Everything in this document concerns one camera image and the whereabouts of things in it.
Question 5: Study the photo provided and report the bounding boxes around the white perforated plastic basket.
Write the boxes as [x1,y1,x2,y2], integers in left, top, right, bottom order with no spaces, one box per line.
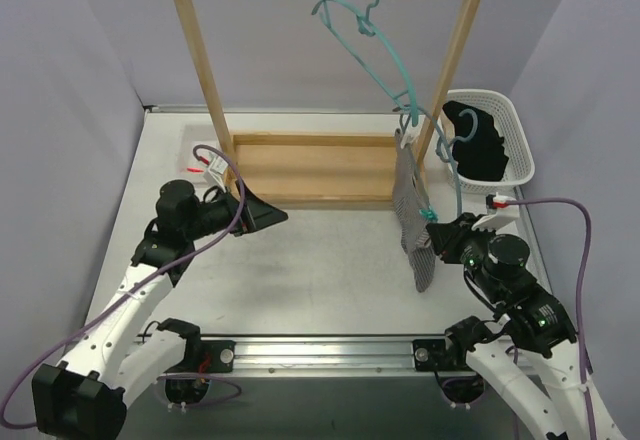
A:
[440,89,535,194]

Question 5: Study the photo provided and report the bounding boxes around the wooden clothes rack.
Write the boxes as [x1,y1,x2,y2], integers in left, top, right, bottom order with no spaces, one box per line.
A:
[173,0,481,210]

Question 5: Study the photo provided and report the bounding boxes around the teal hanger with black underwear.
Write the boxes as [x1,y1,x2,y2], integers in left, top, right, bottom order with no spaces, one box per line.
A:
[311,0,422,133]

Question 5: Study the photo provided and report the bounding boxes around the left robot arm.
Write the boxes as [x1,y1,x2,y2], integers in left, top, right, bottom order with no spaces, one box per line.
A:
[31,179,288,439]

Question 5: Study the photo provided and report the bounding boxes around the teal hanger with striped underwear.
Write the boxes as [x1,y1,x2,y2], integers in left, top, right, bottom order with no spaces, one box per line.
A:
[399,107,479,216]

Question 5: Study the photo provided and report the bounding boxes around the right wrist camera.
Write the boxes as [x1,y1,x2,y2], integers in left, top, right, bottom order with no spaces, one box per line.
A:
[472,193,520,232]

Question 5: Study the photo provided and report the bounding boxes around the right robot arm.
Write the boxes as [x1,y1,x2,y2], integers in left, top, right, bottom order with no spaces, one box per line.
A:
[426,213,624,439]

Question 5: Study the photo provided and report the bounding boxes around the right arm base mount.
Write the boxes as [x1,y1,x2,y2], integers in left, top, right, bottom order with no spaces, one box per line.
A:
[412,338,471,375]

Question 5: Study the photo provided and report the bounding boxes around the white foam tray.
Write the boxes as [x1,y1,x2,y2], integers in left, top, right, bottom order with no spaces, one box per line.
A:
[176,124,220,188]

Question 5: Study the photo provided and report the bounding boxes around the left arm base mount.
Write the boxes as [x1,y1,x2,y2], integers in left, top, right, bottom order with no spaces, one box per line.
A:
[192,340,236,374]

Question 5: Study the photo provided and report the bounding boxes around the black underwear beige waistband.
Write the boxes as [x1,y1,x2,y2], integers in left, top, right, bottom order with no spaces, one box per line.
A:
[443,100,509,182]

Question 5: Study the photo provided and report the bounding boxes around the teal clothespin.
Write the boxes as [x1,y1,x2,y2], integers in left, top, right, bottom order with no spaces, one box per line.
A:
[419,208,438,222]

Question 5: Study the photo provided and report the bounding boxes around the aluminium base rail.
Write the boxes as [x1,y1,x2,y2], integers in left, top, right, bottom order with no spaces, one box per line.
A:
[55,334,594,376]

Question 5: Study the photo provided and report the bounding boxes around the grey striped underwear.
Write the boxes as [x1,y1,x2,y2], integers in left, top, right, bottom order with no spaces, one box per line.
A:
[392,129,436,293]

